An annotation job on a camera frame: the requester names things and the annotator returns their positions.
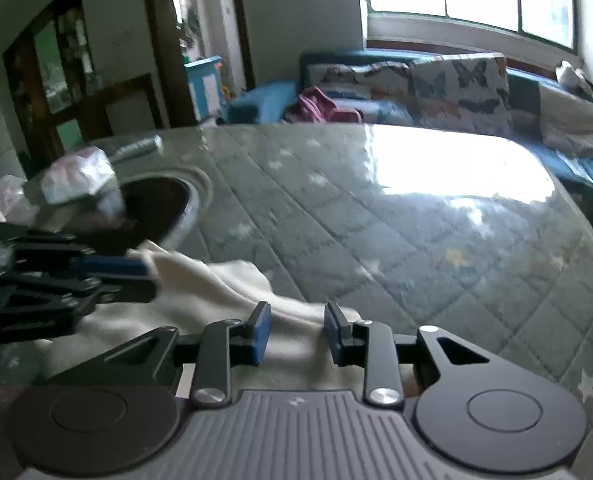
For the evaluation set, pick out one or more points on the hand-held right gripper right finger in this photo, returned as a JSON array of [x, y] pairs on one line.
[[332, 334]]

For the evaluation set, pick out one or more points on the dark wooden chair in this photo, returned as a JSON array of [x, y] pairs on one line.
[[126, 105]]

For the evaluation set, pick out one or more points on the blue sofa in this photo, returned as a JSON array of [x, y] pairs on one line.
[[261, 102]]

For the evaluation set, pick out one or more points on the pink cloth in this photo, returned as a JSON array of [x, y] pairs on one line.
[[319, 105]]

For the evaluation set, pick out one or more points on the round black induction cooker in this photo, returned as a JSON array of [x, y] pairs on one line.
[[151, 205]]

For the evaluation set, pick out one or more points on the long butterfly print pillow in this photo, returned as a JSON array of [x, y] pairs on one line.
[[361, 82]]

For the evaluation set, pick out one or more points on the glass door cabinet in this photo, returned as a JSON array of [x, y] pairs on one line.
[[51, 70]]

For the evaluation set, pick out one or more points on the quilted star tablecloth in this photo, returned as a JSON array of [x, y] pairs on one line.
[[386, 260]]

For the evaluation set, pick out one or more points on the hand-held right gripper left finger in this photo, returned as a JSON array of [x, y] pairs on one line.
[[260, 332]]

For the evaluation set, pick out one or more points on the light blue cabinet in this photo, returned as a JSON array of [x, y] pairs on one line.
[[204, 85]]

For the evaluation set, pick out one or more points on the panda plush toy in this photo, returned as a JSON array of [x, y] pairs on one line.
[[574, 75]]

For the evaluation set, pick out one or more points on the tissue paper pack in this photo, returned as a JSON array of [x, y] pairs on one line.
[[79, 175]]

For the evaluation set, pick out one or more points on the dark wooden door frame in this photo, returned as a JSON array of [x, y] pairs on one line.
[[169, 45]]

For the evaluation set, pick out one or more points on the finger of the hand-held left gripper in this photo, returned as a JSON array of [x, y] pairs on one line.
[[111, 266], [51, 305]]

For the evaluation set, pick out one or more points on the pink plastic bag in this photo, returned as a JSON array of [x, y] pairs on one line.
[[1, 200]]

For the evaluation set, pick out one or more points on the cream cloth garment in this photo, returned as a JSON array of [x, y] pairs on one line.
[[216, 280]]

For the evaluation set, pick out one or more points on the square butterfly print pillow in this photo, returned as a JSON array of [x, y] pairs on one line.
[[461, 92]]

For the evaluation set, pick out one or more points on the plain grey pillow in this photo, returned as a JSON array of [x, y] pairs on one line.
[[571, 120]]

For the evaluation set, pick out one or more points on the grey remote control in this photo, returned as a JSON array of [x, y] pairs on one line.
[[136, 149]]

